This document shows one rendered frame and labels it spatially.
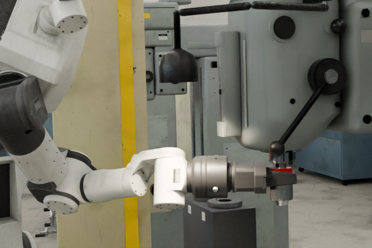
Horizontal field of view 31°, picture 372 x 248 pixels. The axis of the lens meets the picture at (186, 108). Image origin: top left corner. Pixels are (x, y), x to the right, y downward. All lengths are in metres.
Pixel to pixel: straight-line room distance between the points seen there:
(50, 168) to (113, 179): 0.14
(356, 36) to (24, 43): 0.66
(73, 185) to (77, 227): 1.59
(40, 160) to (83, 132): 1.62
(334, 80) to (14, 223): 0.88
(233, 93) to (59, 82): 0.36
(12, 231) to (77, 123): 1.33
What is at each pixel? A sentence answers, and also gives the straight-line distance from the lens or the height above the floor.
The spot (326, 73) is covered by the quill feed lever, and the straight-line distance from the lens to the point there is 1.30.
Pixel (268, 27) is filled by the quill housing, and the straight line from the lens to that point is 1.30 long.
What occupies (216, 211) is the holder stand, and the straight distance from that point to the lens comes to 1.71.
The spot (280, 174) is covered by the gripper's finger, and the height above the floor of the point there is 1.26.
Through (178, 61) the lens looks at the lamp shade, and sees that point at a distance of 1.22.
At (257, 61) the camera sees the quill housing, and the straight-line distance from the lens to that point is 1.31.
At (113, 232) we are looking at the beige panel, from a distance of 3.13.
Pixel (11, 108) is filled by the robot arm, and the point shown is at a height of 1.41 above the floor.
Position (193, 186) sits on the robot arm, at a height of 1.24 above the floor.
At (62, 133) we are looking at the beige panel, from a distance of 3.04.
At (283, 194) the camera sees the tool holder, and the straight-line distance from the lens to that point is 1.41.
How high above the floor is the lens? 1.47
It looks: 3 degrees down
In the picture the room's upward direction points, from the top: 2 degrees counter-clockwise
